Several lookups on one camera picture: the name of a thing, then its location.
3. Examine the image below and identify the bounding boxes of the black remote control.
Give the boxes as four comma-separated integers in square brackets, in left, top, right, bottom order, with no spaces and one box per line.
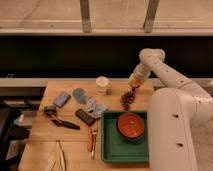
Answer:
[75,109,95,126]

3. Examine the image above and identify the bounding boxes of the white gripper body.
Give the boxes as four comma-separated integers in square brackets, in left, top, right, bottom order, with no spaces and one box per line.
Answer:
[129,63,151,88]

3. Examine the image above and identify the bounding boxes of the pale wooden tongs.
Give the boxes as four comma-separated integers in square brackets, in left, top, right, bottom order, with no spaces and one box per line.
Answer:
[45,141,66,171]

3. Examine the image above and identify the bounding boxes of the crumpled blue white cloth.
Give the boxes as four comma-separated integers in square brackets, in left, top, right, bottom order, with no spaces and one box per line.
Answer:
[86,97,107,119]

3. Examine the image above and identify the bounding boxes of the green plastic tray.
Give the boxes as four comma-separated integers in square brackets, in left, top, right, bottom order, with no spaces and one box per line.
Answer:
[101,111,149,163]

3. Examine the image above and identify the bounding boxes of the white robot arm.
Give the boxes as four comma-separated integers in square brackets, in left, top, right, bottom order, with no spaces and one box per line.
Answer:
[129,48,213,171]

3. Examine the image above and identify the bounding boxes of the orange carrot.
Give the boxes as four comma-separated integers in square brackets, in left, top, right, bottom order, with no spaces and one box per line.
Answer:
[87,127,93,152]

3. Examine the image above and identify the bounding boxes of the blue rectangular sponge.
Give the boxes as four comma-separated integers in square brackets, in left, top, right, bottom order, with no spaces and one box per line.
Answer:
[53,92,71,108]

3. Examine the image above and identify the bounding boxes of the red yellow apple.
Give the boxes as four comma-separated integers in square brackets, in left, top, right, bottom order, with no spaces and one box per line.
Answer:
[130,79,141,88]

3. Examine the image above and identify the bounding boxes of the brown bead string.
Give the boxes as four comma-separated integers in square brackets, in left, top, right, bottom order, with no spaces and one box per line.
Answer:
[120,85,138,111]

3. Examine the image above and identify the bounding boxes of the black equipment at left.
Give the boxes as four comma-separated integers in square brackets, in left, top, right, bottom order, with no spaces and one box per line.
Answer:
[0,99,30,171]

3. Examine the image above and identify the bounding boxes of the black handled brush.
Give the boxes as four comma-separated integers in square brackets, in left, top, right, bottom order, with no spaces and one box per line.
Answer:
[44,106,80,130]

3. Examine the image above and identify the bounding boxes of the red bowl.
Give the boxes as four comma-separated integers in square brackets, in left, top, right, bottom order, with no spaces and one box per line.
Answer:
[116,112,145,140]

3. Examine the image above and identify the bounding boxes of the metal fork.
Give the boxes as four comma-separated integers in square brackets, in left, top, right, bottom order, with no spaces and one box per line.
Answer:
[91,129,98,160]

